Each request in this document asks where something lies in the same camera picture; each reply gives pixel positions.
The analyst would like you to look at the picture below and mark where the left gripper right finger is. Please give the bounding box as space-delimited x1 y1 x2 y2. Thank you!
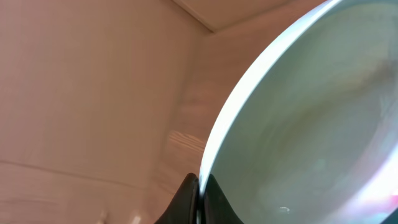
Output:
201 174 243 224

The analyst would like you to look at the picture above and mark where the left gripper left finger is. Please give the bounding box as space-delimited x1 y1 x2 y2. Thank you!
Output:
155 173 199 224

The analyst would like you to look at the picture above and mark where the light blue plate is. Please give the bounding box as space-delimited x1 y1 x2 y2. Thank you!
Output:
197 0 397 223

